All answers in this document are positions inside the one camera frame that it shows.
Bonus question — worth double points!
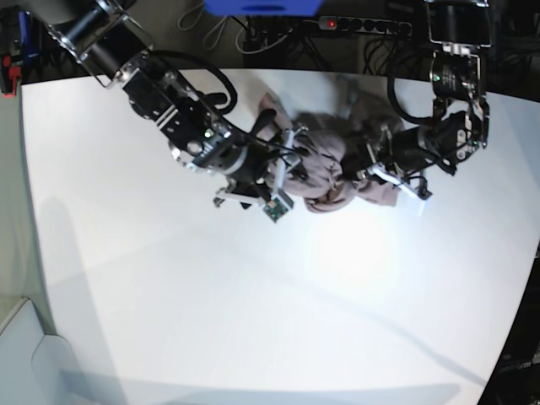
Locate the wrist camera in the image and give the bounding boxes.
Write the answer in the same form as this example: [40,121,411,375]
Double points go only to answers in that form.
[262,191,294,223]
[397,192,431,217]

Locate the mauve t-shirt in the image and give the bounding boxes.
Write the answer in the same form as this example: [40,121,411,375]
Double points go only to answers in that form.
[258,92,404,213]

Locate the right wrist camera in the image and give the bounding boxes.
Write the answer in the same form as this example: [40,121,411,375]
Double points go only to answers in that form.
[262,191,294,223]

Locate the grey rounded bin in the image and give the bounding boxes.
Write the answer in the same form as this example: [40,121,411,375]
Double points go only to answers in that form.
[1,299,80,404]

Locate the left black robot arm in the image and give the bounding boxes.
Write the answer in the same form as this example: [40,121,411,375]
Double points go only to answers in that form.
[343,1,492,201]

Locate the red and black clamp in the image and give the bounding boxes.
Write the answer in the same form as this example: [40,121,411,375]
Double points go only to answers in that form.
[1,53,22,98]

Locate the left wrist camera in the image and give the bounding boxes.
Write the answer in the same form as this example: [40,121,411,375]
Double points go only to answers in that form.
[397,192,431,217]

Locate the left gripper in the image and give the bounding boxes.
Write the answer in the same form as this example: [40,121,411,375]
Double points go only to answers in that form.
[341,123,433,201]

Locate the blue plastic box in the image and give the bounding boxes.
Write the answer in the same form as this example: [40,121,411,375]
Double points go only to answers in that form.
[204,0,323,16]

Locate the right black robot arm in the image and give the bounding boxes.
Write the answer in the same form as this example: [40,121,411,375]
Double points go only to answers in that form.
[21,1,305,220]

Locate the black power strip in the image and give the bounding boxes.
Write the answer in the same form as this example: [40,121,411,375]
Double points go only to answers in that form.
[317,16,413,39]

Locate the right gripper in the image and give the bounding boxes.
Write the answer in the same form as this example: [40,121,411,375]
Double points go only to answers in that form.
[213,124,308,210]

